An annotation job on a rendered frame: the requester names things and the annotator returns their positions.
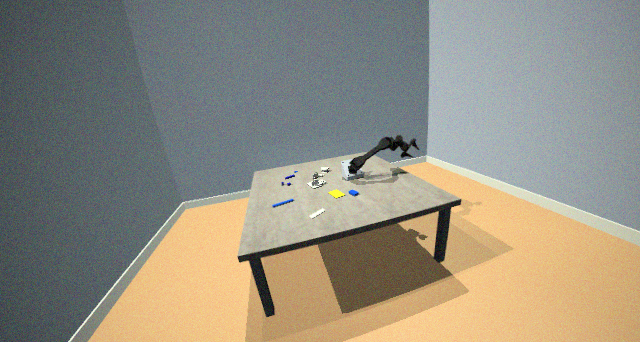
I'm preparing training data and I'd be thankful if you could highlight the yellow flat square plate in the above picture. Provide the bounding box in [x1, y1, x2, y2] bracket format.
[328, 190, 345, 199]

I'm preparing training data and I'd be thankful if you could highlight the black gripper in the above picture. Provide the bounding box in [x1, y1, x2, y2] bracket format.
[400, 138, 420, 158]

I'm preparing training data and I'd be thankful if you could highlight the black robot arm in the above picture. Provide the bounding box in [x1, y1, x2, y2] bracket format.
[348, 135, 407, 173]

